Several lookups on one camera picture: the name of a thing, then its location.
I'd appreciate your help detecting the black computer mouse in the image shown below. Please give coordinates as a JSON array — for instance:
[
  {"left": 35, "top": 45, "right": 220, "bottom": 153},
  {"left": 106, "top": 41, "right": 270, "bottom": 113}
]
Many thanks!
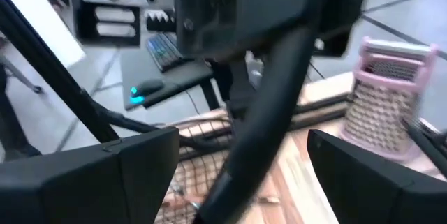
[{"left": 129, "top": 78, "right": 166, "bottom": 105}]

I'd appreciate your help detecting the black turner steel shaft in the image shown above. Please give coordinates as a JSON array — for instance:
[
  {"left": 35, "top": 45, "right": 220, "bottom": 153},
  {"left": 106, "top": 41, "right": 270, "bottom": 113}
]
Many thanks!
[{"left": 193, "top": 24, "right": 317, "bottom": 224}]

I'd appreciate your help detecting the large black wire basket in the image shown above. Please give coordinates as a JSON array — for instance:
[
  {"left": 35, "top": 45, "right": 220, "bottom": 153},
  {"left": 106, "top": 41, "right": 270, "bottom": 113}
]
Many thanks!
[{"left": 153, "top": 117, "right": 242, "bottom": 224}]

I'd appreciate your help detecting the pink steel box grater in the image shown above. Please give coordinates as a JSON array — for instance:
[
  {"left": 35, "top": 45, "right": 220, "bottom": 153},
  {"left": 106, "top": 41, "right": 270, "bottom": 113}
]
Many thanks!
[{"left": 339, "top": 36, "right": 440, "bottom": 164}]

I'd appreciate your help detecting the black shelf cabinet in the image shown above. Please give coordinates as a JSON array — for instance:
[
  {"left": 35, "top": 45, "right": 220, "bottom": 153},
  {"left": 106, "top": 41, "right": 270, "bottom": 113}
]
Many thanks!
[{"left": 67, "top": 0, "right": 177, "bottom": 47}]

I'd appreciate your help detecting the black computer keyboard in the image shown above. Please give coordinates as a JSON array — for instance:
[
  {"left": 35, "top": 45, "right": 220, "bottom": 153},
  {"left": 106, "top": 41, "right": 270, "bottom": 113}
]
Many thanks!
[{"left": 145, "top": 32, "right": 188, "bottom": 74}]

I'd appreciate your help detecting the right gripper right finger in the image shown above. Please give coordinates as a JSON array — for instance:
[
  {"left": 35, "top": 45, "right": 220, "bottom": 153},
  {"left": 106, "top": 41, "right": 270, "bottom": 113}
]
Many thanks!
[{"left": 306, "top": 128, "right": 447, "bottom": 224}]

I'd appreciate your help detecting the white slanted panel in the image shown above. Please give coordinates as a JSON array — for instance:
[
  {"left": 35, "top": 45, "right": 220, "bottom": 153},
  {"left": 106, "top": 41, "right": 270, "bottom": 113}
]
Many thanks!
[{"left": 0, "top": 0, "right": 87, "bottom": 68}]

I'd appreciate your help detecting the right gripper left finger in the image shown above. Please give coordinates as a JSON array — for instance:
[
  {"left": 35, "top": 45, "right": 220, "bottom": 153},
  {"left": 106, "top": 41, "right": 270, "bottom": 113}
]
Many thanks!
[{"left": 0, "top": 127, "right": 181, "bottom": 224}]

